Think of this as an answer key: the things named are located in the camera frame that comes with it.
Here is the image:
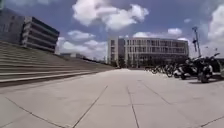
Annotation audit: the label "row of bicycles and scooters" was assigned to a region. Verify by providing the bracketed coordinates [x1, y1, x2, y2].
[143, 52, 224, 84]

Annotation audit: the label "wide concrete steps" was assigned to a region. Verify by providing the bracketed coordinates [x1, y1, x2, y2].
[0, 40, 116, 88]

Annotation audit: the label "dark layered building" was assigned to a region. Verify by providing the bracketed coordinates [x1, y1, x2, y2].
[0, 7, 61, 54]

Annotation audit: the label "lamp pole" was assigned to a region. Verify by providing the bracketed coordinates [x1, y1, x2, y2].
[191, 26, 203, 59]

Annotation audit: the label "grey concrete slab pavement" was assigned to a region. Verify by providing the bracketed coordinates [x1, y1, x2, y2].
[0, 68, 224, 128]

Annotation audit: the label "pale building with windows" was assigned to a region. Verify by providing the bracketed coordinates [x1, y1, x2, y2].
[107, 36, 190, 69]

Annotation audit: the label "row of small trees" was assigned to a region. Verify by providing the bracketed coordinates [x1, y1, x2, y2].
[109, 54, 148, 69]

